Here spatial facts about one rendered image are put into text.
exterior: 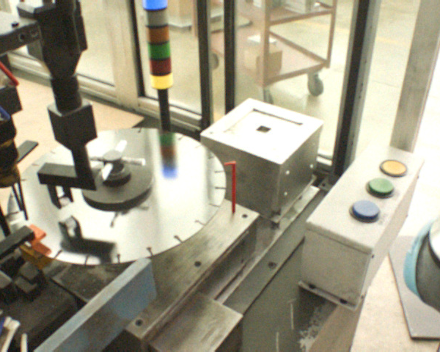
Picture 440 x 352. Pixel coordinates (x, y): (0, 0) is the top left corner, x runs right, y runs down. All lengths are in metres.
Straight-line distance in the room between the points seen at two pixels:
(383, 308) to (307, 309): 1.03
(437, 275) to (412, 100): 0.39
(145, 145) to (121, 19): 0.51
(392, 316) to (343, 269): 1.06
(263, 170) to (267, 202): 0.07
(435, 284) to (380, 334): 1.12
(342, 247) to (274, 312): 0.16
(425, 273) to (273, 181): 0.35
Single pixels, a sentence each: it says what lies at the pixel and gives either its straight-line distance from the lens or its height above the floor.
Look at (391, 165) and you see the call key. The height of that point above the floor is 0.90.
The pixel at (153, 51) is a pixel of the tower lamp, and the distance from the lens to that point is 0.93.
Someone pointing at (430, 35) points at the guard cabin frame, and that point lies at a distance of 0.87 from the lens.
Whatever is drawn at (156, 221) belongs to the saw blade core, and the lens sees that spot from 0.66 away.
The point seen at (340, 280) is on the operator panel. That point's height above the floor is 0.80.
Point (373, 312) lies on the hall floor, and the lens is 1.81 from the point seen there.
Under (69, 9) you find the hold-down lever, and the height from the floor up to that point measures 1.25.
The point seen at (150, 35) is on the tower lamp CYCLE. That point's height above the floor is 1.08.
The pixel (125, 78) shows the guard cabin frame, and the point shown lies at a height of 0.84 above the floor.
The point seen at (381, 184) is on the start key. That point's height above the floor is 0.91.
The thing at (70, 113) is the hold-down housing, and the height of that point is 1.13.
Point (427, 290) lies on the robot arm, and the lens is 0.67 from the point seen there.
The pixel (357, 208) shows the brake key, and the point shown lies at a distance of 0.76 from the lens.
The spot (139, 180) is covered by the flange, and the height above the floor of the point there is 0.96.
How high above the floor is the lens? 1.39
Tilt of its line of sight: 37 degrees down
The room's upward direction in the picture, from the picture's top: 1 degrees counter-clockwise
